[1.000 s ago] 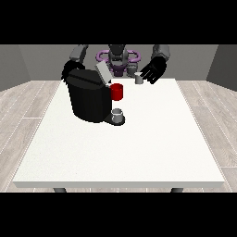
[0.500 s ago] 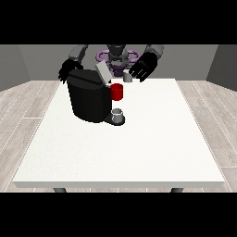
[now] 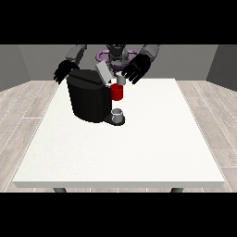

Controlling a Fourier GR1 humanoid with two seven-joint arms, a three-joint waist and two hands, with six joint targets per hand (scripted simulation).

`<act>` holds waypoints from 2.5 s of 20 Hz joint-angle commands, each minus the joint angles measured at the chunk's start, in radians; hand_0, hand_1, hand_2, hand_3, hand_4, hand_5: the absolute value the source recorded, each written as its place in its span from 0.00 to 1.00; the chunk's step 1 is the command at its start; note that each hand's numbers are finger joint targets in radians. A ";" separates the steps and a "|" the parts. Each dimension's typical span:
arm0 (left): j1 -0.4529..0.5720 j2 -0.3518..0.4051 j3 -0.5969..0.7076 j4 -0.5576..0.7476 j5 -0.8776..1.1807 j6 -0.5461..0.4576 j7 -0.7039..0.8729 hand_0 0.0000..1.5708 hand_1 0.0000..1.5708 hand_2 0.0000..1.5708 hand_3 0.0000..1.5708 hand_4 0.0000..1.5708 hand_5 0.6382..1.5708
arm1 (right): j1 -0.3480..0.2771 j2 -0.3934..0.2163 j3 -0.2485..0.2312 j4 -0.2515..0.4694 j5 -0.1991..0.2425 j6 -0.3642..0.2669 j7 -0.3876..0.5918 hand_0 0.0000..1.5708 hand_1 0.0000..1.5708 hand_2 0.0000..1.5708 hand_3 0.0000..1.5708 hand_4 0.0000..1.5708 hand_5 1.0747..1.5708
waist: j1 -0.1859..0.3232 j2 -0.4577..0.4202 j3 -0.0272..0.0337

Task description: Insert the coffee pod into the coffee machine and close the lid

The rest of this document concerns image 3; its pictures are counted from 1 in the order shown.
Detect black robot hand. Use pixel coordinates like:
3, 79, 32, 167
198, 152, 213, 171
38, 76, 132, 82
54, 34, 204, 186
53, 59, 81, 85
120, 54, 152, 85

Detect small grey coffee pod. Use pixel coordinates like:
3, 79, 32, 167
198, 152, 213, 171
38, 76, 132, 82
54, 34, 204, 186
116, 74, 127, 86

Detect red pod holder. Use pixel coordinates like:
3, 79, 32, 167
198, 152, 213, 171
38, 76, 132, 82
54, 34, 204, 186
110, 83, 124, 102

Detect pale grey machine lid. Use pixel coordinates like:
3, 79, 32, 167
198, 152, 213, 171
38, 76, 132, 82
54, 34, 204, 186
94, 60, 114, 85

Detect black coffee machine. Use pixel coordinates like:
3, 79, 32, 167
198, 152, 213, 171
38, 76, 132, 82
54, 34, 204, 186
66, 69, 126, 126

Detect grey robot trunk purple rings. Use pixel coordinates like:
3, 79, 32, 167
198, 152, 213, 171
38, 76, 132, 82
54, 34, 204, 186
95, 44, 139, 71

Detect small grey cup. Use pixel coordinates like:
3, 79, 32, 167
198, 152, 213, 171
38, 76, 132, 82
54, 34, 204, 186
111, 107, 125, 123

